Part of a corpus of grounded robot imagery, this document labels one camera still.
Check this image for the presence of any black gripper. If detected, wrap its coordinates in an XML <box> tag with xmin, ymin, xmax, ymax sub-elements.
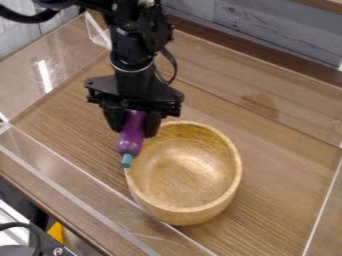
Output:
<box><xmin>85</xmin><ymin>66</ymin><xmax>184</xmax><ymax>138</ymax></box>

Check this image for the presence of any purple toy eggplant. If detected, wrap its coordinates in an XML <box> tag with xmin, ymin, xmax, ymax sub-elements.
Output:
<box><xmin>117</xmin><ymin>110</ymin><xmax>147</xmax><ymax>168</ymax></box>

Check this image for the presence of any brown wooden bowl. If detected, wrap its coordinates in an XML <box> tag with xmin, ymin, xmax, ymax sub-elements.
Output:
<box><xmin>125</xmin><ymin>121</ymin><xmax>243</xmax><ymax>226</ymax></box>

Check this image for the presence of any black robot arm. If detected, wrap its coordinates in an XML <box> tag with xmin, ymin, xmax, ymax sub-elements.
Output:
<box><xmin>32</xmin><ymin>0</ymin><xmax>184</xmax><ymax>138</ymax></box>

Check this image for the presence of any yellow black device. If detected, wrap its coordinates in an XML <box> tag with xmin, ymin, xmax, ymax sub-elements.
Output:
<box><xmin>28</xmin><ymin>222</ymin><xmax>77</xmax><ymax>256</ymax></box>

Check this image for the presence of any clear acrylic corner bracket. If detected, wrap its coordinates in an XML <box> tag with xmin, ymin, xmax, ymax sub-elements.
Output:
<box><xmin>84</xmin><ymin>13</ymin><xmax>112</xmax><ymax>50</ymax></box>

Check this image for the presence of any clear acrylic tray wall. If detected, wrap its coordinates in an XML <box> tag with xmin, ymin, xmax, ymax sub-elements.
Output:
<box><xmin>0</xmin><ymin>123</ymin><xmax>215</xmax><ymax>256</ymax></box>

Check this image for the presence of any black cable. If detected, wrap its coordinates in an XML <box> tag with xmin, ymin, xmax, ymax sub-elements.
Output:
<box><xmin>0</xmin><ymin>3</ymin><xmax>61</xmax><ymax>24</ymax></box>

